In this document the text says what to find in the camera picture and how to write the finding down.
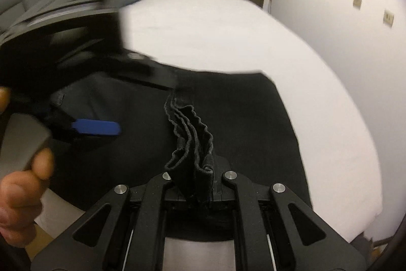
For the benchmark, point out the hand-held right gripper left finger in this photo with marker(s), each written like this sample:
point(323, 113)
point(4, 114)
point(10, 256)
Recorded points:
point(153, 196)

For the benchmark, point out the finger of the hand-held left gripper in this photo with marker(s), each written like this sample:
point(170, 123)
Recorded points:
point(95, 128)
point(149, 71)

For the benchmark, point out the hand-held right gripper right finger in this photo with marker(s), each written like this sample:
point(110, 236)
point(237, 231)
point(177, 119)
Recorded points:
point(245, 198)

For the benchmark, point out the black pants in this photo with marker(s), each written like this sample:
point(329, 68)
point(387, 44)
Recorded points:
point(241, 131)

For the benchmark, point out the person's left hand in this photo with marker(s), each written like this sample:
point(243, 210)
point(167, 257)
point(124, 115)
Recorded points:
point(20, 201)

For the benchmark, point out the white bed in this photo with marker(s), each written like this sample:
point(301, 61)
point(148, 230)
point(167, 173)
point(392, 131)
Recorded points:
point(228, 36)

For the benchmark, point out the beige wall socket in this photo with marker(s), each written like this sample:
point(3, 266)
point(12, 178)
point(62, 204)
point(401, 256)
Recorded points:
point(357, 2)
point(389, 18)

